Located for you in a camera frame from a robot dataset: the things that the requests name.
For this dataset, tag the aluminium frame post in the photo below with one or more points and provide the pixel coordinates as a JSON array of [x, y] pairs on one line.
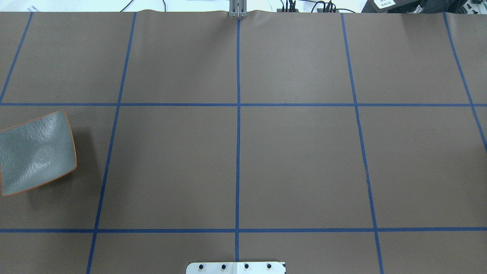
[[238, 9]]

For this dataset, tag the grey square plate orange rim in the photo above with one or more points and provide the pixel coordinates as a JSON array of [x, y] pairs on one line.
[[36, 153]]

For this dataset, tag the white camera mast pedestal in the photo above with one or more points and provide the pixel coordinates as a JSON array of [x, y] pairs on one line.
[[250, 267]]

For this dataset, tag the black computer box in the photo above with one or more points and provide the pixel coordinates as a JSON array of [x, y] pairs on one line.
[[393, 6]]

